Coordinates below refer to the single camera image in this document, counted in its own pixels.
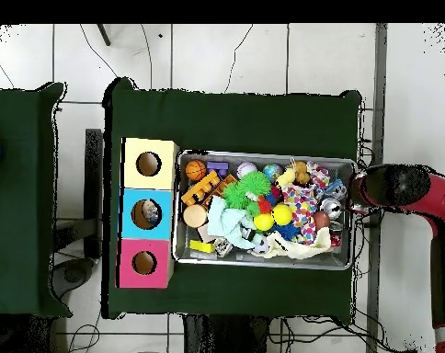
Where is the mint green cloth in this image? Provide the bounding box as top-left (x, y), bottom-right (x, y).
top-left (206, 195), bottom-right (264, 250)

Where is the blue silver foil packet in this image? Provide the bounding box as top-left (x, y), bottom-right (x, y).
top-left (141, 200), bottom-right (162, 226)

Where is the wooden box with three holes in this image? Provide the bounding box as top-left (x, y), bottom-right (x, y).
top-left (114, 136), bottom-right (180, 290)

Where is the orange toy brick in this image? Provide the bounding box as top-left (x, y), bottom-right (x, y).
top-left (180, 170), bottom-right (222, 207)

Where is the white baseball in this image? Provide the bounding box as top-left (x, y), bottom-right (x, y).
top-left (236, 161), bottom-right (258, 180)

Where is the orange mini basketball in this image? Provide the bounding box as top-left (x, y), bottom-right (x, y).
top-left (184, 159), bottom-right (208, 183)

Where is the green spiky ball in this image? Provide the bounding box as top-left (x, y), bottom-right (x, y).
top-left (239, 170), bottom-right (273, 199)

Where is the globe print ball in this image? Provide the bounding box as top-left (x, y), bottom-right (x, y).
top-left (262, 162), bottom-right (284, 182)

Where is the large yellow ball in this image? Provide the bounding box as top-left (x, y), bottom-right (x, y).
top-left (270, 202), bottom-right (293, 226)

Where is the yellow plush duck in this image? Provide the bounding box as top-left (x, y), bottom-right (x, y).
top-left (275, 166), bottom-right (297, 188)

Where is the dark green table cloth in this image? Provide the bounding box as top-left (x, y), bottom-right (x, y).
top-left (0, 81), bottom-right (74, 318)
top-left (101, 76), bottom-right (363, 320)

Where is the colourful dotted cloth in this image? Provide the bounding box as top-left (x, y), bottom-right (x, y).
top-left (281, 182), bottom-right (319, 245)

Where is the cream cloth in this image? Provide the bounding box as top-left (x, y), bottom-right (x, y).
top-left (262, 225), bottom-right (334, 260)

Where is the silver drink can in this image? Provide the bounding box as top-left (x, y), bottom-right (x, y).
top-left (319, 197), bottom-right (343, 220)

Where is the dark metal leg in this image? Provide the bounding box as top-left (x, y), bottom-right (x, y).
top-left (96, 23), bottom-right (112, 47)

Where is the wire mesh bin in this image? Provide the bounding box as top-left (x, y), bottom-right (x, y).
top-left (172, 148), bottom-right (358, 271)

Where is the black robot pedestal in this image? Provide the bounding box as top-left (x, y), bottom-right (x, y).
top-left (183, 313), bottom-right (271, 353)

